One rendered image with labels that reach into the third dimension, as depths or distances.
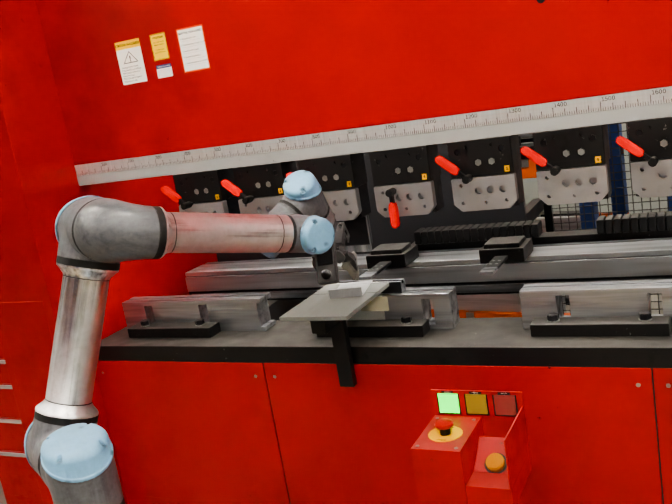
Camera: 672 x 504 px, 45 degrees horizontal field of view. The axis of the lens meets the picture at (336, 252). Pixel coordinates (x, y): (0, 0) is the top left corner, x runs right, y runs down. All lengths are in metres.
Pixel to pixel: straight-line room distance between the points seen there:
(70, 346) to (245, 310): 0.83
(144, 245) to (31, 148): 1.03
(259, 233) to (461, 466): 0.61
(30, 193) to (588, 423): 1.58
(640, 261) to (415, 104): 0.70
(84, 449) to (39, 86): 1.29
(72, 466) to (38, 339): 1.09
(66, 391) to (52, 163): 1.03
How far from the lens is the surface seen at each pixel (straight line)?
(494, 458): 1.73
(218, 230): 1.50
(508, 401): 1.76
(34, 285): 2.46
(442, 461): 1.69
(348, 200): 2.05
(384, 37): 1.95
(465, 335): 2.00
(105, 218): 1.45
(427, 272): 2.31
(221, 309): 2.34
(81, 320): 1.57
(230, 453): 2.37
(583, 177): 1.86
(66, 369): 1.58
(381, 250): 2.29
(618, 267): 2.18
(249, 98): 2.13
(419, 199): 1.96
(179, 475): 2.53
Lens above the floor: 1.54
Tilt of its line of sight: 12 degrees down
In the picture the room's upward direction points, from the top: 10 degrees counter-clockwise
